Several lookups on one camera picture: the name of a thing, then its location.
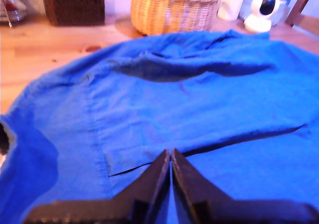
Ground chrome wire rack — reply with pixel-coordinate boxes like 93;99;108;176
0;0;27;28

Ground clear container white lid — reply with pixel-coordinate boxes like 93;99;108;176
39;0;107;27

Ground white insulated bottle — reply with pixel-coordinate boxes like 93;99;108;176
217;0;250;21

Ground wooden chair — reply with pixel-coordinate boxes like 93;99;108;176
285;0;319;29

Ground wicker basket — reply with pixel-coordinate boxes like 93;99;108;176
130;0;221;36

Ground blue cloth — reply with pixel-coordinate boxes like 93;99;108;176
0;29;319;224

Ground brown coffee beans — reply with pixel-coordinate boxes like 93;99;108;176
43;0;105;26

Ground small white round camera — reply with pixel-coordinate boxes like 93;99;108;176
244;0;281;33

